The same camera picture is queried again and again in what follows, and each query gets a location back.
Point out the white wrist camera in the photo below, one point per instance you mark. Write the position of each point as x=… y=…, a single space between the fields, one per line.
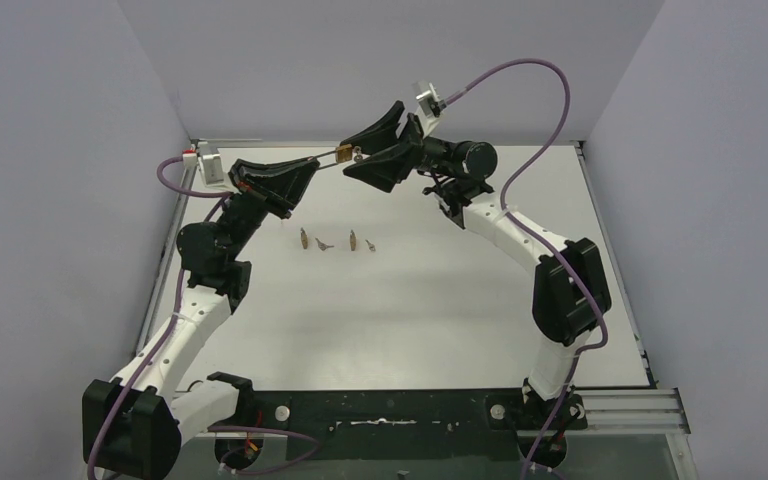
x=430 y=106
x=207 y=162

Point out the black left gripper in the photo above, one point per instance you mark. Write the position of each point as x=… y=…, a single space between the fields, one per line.
x=244 y=181

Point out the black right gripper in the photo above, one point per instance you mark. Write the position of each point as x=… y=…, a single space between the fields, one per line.
x=391 y=166

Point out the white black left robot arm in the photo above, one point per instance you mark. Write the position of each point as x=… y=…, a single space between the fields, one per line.
x=135 y=424

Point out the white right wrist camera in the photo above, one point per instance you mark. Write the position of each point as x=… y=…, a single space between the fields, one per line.
x=430 y=106

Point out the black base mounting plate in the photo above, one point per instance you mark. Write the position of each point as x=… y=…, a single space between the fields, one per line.
x=496 y=424

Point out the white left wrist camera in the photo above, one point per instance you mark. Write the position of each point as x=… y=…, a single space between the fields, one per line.
x=207 y=162

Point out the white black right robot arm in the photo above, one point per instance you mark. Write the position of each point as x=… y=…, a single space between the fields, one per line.
x=570 y=290

